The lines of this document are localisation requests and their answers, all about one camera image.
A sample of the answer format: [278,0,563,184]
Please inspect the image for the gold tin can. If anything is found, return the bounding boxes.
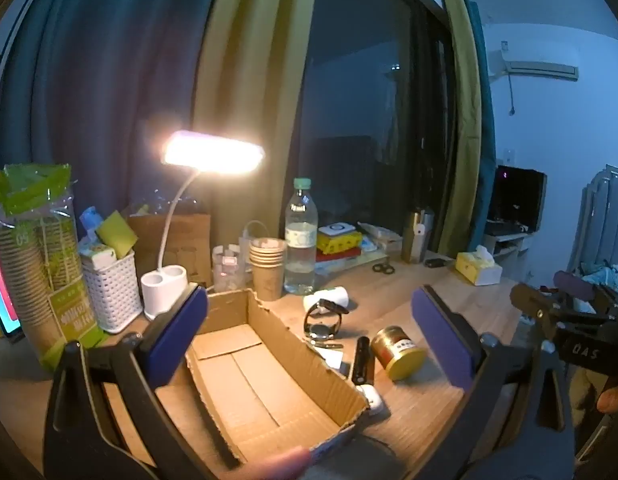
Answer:
[371,326,428,382]

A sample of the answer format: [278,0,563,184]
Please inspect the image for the dark glass window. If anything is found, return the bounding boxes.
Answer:
[299,0,457,256]

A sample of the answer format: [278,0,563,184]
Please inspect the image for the brown paper lamp packaging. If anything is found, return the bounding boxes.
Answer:
[126,212,212,288]

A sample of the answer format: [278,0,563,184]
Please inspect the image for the black computer monitor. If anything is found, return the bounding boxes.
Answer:
[486,164,547,233]

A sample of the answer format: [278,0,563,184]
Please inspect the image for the bed with printed bedding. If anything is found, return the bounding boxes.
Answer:
[579,262,618,288]

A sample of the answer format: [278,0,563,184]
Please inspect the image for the small white box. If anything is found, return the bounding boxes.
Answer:
[81,247,117,271]

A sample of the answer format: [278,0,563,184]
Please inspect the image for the steel tumbler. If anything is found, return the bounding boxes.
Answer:
[401,208,435,264]

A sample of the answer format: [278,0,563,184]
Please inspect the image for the clear ribbed glass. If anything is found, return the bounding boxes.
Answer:
[212,242,252,293]

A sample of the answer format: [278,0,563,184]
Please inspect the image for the green sponge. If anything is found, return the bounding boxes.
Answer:
[96,210,138,260]

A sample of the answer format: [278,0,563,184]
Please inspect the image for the yellow tissue box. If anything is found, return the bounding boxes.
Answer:
[455,245,503,287]

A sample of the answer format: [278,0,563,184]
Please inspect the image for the lit laptop screen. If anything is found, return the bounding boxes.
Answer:
[0,234,22,343]

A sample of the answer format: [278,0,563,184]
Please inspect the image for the yellow wipes pack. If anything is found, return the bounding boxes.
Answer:
[316,230,364,255]

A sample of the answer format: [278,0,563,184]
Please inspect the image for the narrow yellow-green curtain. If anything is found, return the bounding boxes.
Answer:
[436,0,490,256]

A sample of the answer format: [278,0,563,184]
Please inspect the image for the grey padded headboard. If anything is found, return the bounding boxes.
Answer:
[569,164,618,271]

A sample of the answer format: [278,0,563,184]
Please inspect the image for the blue curtain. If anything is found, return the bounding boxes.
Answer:
[0,0,225,241]

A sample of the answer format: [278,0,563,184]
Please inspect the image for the white paper boxes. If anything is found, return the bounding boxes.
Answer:
[358,221,404,253]

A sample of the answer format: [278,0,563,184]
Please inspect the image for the white computer desk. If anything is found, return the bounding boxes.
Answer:
[484,225,540,261]

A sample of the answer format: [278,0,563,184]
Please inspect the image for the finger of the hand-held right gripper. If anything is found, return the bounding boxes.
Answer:
[553,270,618,318]
[509,282,610,341]

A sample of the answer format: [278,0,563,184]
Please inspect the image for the person's left hand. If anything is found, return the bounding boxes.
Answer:
[234,447,312,480]

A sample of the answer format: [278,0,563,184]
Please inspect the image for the white air conditioner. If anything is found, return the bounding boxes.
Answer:
[489,47,580,81]

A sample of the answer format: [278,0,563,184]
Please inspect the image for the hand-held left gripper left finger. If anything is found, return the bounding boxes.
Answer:
[43,282,210,480]

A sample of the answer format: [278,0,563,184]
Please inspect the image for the stack of brown paper cups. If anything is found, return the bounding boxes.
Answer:
[249,237,288,302]

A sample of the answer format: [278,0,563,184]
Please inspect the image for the red book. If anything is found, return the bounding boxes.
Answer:
[315,247,362,263]

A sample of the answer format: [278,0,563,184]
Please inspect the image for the clear water bottle green cap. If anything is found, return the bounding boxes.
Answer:
[284,177,320,296]

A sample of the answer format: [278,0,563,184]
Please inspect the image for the white earbuds case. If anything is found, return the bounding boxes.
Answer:
[355,384,385,417]

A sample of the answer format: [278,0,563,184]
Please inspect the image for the black wristwatch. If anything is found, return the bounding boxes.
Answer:
[304,299,350,339]

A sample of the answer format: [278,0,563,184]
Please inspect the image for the wide yellow-green curtain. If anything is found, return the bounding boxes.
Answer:
[191,0,320,286]

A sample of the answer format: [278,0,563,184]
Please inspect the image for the white plastic basket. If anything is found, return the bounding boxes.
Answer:
[81,249,142,334]

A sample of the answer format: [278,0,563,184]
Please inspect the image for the black power bank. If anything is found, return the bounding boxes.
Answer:
[351,336,375,386]

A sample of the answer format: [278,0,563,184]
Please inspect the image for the white desk lamp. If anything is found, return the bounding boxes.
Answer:
[140,130,266,320]

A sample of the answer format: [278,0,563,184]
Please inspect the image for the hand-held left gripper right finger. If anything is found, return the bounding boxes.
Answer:
[411,284,575,480]

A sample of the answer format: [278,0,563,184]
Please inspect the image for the green pack of paper cups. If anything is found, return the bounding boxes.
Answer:
[0,162,107,373]

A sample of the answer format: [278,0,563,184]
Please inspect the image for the person's right hand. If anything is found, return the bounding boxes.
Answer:
[596,385,618,414]

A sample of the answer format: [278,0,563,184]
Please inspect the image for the cardboard box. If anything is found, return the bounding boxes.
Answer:
[154,287,370,468]

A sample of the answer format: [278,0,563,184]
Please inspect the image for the teal curtain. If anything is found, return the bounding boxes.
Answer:
[464,0,497,231]

